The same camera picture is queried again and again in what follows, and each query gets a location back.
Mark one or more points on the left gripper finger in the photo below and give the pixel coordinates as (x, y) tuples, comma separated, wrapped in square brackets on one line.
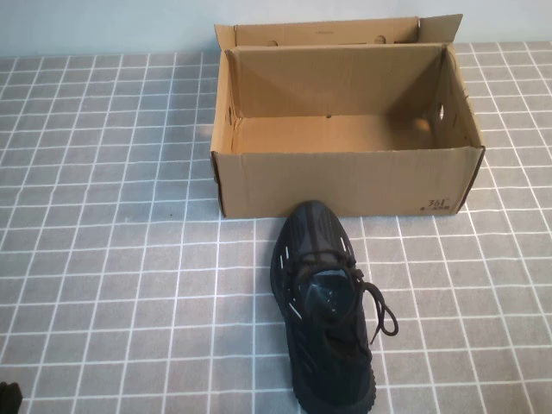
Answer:
[(9, 399)]

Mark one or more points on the black knit sneaker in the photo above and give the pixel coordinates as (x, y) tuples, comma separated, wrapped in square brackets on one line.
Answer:
[(310, 241)]

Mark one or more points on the brown cardboard shoe box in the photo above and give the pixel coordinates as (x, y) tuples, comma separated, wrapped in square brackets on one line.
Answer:
[(345, 181)]

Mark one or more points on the grey white-checked tablecloth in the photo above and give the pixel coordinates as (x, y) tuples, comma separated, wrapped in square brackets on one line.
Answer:
[(108, 259)]

